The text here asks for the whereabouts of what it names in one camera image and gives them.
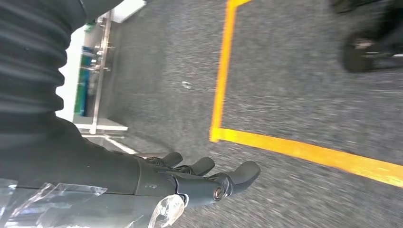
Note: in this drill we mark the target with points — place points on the small white loop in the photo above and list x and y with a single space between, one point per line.
183 85

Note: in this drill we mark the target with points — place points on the stainless steel workbench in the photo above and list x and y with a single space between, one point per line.
101 63

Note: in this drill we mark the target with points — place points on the yellow floor tape marking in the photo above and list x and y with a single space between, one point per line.
222 78

